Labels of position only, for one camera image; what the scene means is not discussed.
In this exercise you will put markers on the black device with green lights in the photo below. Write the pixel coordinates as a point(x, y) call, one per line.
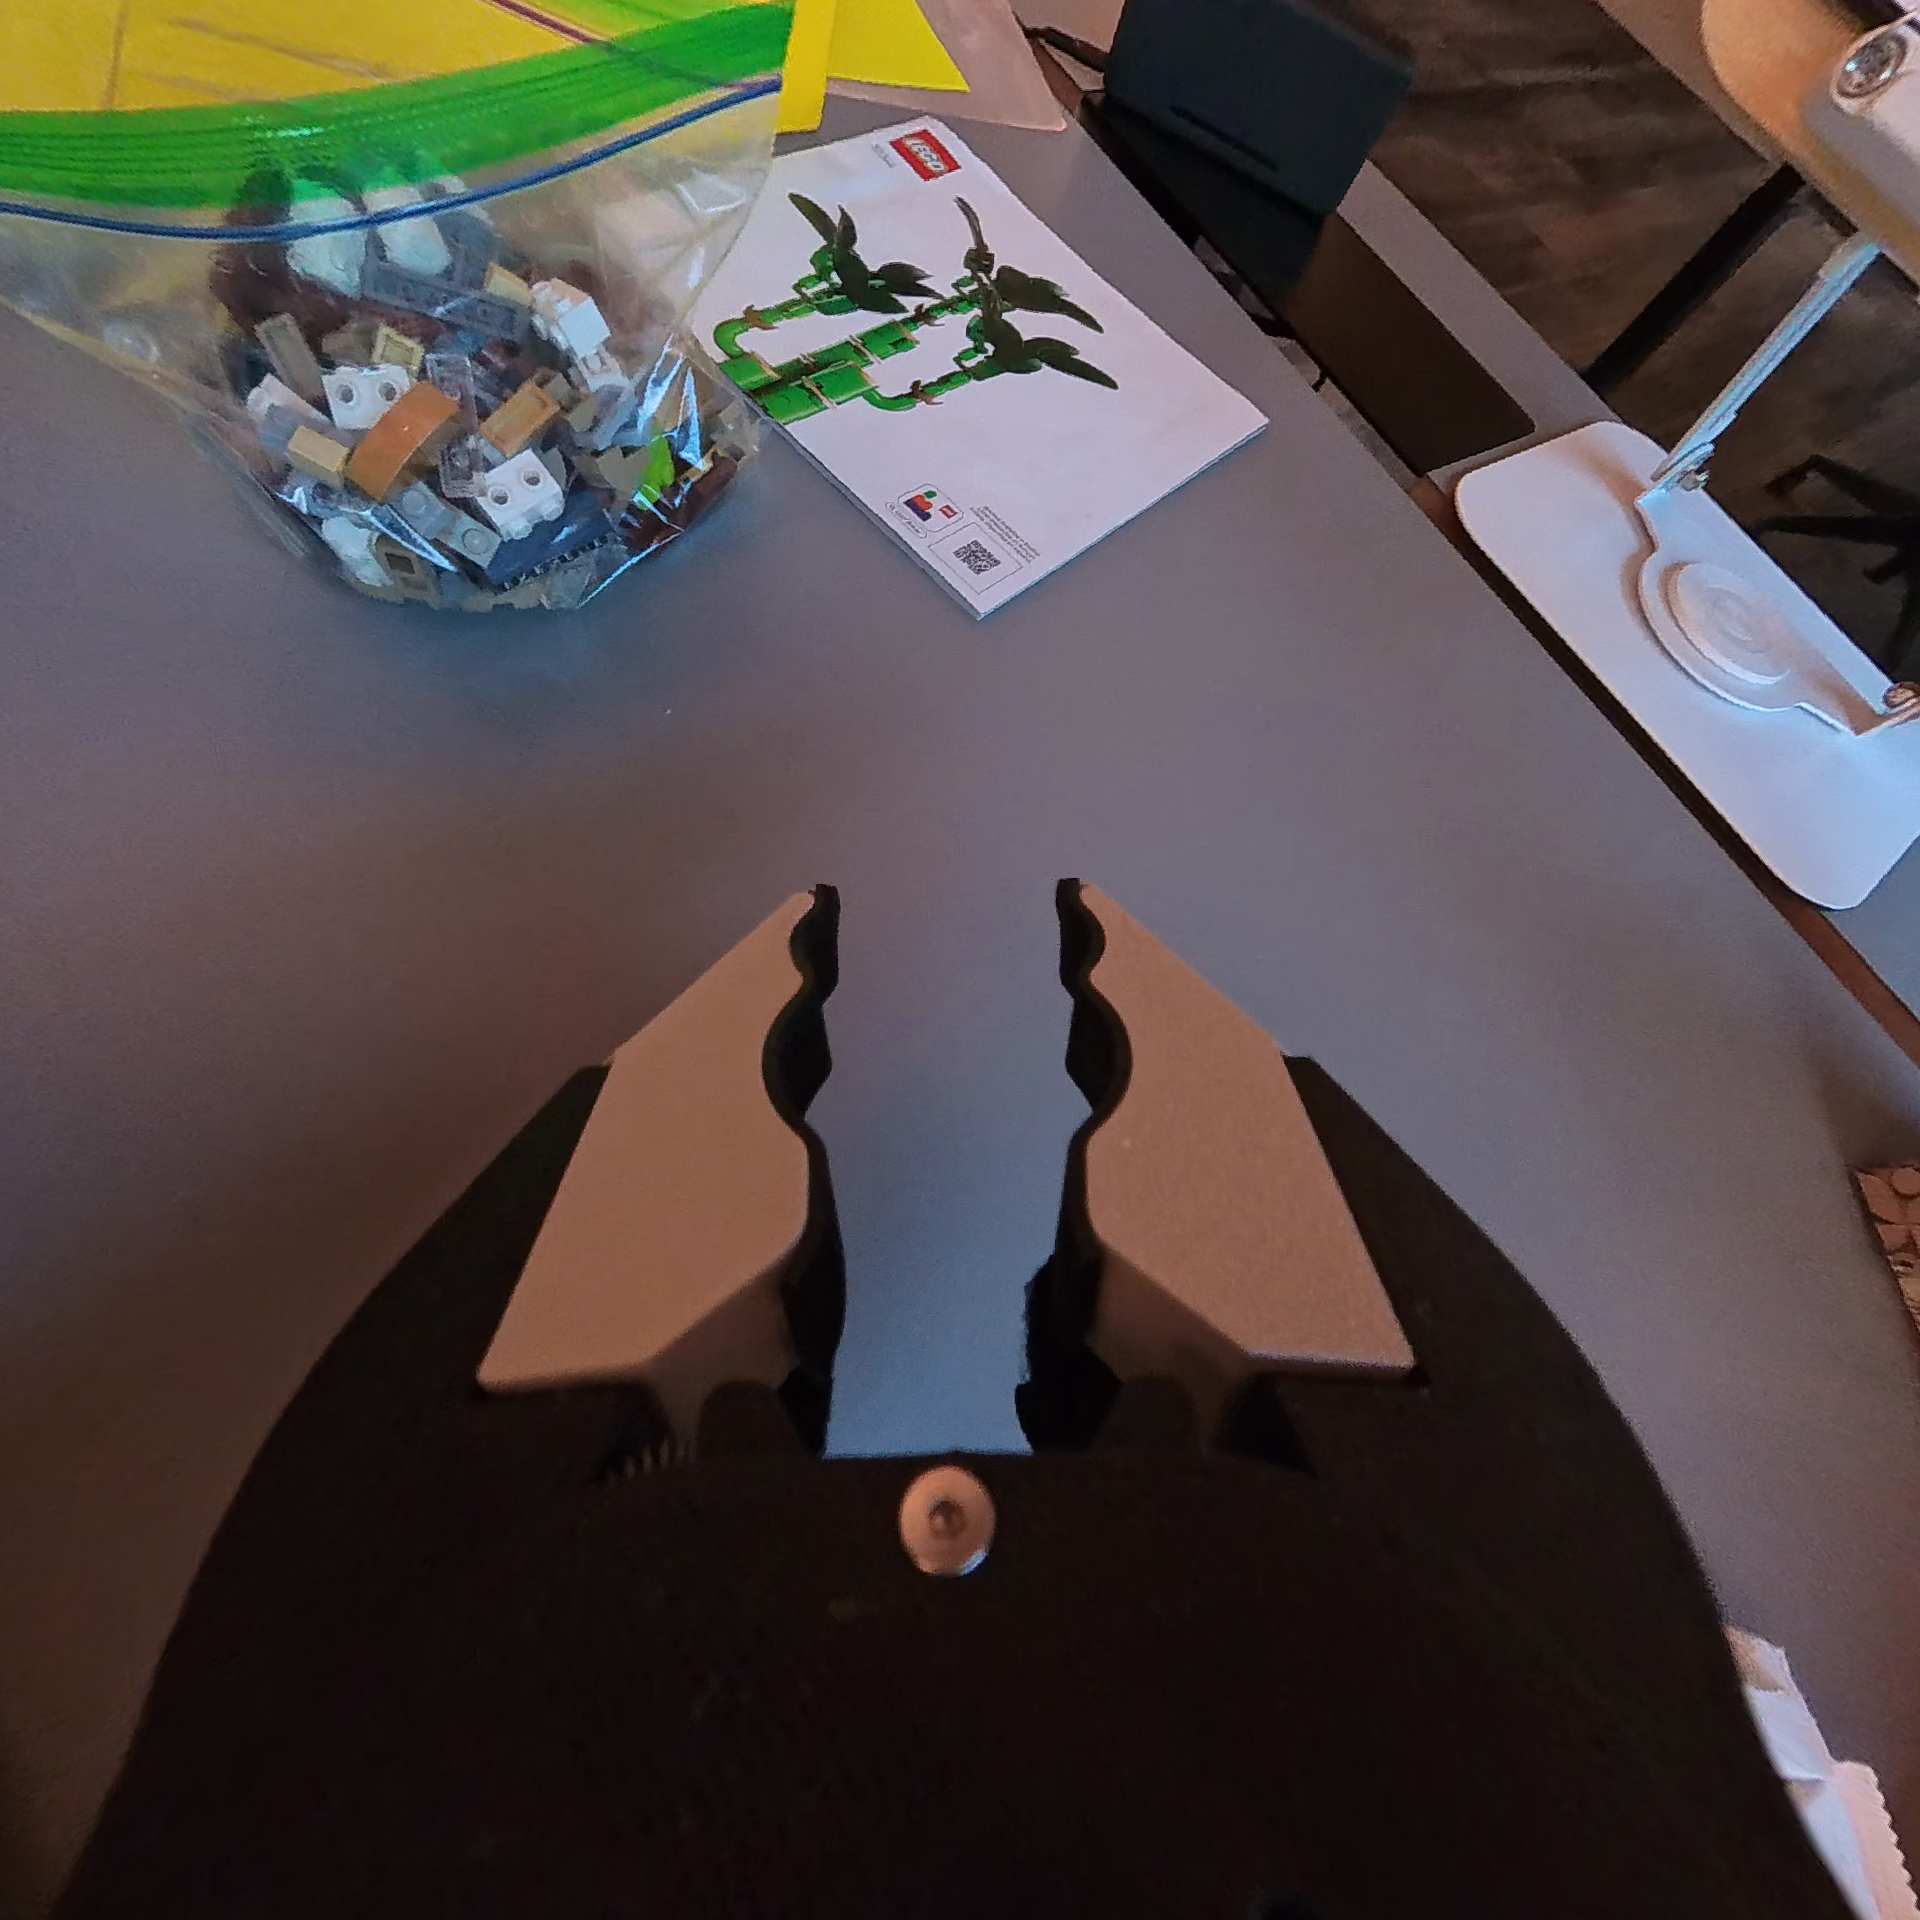
point(1261, 91)

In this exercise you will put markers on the black toy set box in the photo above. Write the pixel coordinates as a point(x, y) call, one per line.
point(1898, 1244)

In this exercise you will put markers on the grey desk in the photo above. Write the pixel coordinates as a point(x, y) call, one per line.
point(1274, 824)

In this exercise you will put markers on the white folding stand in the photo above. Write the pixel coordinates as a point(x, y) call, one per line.
point(1561, 525)

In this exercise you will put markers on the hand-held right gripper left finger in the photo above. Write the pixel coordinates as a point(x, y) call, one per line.
point(661, 1214)

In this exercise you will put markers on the yellow sticky note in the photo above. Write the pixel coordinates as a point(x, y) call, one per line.
point(893, 38)

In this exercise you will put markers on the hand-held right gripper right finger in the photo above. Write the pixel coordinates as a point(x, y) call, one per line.
point(1231, 1214)

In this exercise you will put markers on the clear plastic sheet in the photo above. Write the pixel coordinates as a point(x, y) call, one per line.
point(1005, 74)

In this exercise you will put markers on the toy instruction booklet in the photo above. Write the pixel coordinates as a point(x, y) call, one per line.
point(1110, 434)

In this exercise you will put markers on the clear zip bag green seal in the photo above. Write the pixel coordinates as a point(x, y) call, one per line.
point(375, 135)

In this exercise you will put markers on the wooden board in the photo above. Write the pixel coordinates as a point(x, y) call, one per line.
point(1755, 61)

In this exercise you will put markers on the pile of mixed toy bricks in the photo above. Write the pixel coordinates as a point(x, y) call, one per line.
point(450, 450)

